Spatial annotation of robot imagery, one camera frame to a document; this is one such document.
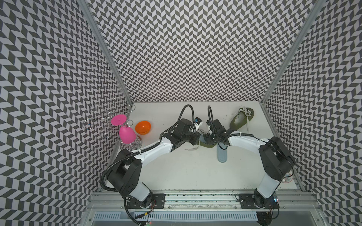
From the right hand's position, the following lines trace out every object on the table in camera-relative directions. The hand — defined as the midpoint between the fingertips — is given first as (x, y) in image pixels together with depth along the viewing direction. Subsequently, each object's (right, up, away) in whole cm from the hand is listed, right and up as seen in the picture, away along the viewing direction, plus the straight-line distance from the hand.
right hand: (210, 138), depth 93 cm
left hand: (-8, +4, -9) cm, 13 cm away
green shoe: (-6, -1, -8) cm, 10 cm away
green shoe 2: (+26, +15, +8) cm, 31 cm away
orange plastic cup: (-47, +7, +4) cm, 47 cm away
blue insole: (+7, -8, -4) cm, 12 cm away
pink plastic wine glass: (-48, +5, -18) cm, 51 cm away
